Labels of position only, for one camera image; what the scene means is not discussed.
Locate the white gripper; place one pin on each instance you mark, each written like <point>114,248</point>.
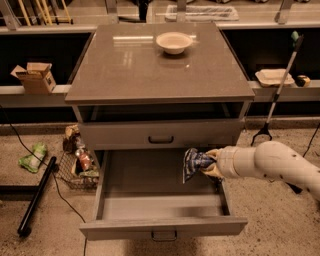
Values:
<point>225,162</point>

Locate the blue chip bag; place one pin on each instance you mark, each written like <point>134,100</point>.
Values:
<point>195,161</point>

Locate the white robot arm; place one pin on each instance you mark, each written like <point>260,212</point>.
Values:
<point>269,160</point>

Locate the closed upper drawer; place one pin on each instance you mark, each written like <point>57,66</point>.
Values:
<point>159,134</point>

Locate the open bottom drawer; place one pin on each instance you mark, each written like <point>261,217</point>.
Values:
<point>141,195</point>

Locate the grey drawer cabinet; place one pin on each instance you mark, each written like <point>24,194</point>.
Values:
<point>126,77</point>

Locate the brown snack bag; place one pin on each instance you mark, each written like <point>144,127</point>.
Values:
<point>71,134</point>

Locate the green snack bag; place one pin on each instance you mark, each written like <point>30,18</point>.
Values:
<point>33,161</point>

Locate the reacher grabber tool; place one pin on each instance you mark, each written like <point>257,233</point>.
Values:
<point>297,42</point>

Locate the white takeout container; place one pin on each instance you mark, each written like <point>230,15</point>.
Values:
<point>270,77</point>

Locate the yellow tape measure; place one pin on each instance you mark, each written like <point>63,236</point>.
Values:
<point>302,81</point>

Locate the white paper bowl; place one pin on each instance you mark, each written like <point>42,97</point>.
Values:
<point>174,42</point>

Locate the clear plastic tray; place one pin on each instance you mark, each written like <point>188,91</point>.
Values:
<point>210,13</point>

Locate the cardboard box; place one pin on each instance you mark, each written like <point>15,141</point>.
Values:
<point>36,79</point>

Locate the black metal leg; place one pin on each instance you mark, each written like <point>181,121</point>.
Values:
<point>24,228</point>

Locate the yellow sticks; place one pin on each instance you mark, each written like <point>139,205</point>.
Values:
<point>45,12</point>

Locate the wire basket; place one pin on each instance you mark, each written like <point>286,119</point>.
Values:
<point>77,174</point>

